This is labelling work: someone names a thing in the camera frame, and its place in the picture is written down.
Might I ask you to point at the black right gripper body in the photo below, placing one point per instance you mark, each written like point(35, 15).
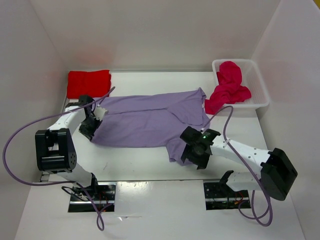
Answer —
point(191, 155)

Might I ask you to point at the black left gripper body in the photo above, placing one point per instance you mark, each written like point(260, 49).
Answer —
point(88, 126)

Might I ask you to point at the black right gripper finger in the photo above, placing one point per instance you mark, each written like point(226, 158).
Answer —
point(185, 155)
point(202, 161)

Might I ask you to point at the red t shirt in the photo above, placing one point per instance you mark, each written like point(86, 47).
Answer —
point(92, 83)

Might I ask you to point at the lilac t shirt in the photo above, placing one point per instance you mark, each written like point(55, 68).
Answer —
point(151, 121)

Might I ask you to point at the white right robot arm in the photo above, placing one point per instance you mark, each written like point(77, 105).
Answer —
point(271, 171)

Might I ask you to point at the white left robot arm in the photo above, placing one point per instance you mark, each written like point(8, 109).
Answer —
point(55, 150)

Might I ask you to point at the magenta t shirt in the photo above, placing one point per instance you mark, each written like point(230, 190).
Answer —
point(229, 89)

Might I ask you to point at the white plastic basket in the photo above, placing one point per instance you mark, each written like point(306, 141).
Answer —
point(251, 78)

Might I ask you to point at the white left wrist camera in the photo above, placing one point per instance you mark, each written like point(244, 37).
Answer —
point(99, 113)

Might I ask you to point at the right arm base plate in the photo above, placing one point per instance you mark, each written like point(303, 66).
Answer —
point(222, 197)

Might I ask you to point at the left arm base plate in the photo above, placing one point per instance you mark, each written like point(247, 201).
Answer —
point(103, 198)

